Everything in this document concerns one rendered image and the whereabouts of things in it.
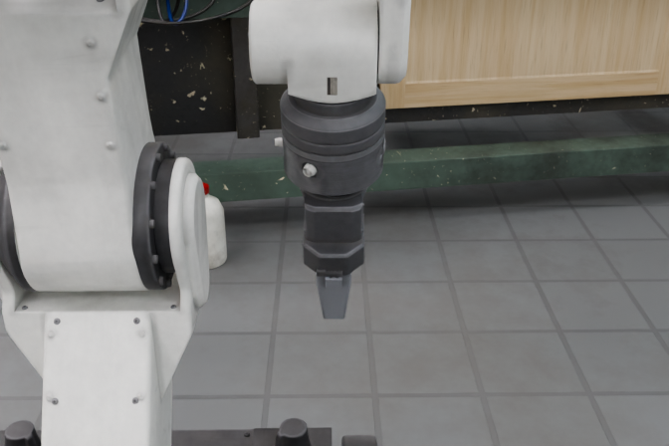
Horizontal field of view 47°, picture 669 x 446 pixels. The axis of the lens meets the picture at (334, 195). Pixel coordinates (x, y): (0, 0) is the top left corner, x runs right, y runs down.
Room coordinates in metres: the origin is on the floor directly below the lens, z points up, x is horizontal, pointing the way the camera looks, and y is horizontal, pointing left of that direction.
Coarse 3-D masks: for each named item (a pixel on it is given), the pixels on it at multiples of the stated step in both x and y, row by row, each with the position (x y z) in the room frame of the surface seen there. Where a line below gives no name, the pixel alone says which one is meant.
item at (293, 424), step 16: (0, 432) 0.80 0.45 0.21; (16, 432) 0.76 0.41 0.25; (32, 432) 0.76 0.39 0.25; (176, 432) 0.82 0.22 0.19; (192, 432) 0.82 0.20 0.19; (208, 432) 0.82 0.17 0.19; (224, 432) 0.82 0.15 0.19; (240, 432) 0.82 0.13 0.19; (256, 432) 0.80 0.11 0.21; (272, 432) 0.80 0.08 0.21; (288, 432) 0.76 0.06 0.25; (304, 432) 0.76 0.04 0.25; (320, 432) 0.80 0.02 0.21
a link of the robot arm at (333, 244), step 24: (288, 144) 0.59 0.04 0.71; (384, 144) 0.61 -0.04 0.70; (288, 168) 0.60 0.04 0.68; (312, 168) 0.58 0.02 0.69; (336, 168) 0.58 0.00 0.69; (360, 168) 0.58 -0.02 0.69; (312, 192) 0.59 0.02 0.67; (336, 192) 0.58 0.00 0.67; (360, 192) 0.61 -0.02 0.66; (312, 216) 0.59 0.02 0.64; (336, 216) 0.59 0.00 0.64; (360, 216) 0.60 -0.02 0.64; (312, 240) 0.60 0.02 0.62; (336, 240) 0.60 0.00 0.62; (360, 240) 0.60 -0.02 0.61; (312, 264) 0.59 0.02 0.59; (336, 264) 0.58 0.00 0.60; (360, 264) 0.60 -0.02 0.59
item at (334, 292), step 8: (320, 280) 0.59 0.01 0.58; (328, 280) 0.58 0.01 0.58; (336, 280) 0.58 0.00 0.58; (344, 280) 0.59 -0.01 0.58; (320, 288) 0.59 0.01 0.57; (328, 288) 0.59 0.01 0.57; (336, 288) 0.59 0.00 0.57; (344, 288) 0.59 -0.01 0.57; (320, 296) 0.60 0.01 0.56; (328, 296) 0.60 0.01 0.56; (336, 296) 0.60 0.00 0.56; (344, 296) 0.60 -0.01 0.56; (328, 304) 0.60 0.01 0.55; (336, 304) 0.60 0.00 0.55; (344, 304) 0.60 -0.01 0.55; (328, 312) 0.60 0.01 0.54; (336, 312) 0.60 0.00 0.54; (344, 312) 0.60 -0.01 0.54
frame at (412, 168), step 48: (144, 48) 1.96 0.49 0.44; (192, 48) 1.98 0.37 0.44; (240, 48) 1.94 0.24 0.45; (192, 96) 1.98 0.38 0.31; (240, 96) 1.94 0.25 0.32; (480, 144) 1.95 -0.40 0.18; (528, 144) 1.95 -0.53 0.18; (576, 144) 1.95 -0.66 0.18; (624, 144) 1.95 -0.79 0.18; (240, 192) 1.76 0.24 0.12; (288, 192) 1.78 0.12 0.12
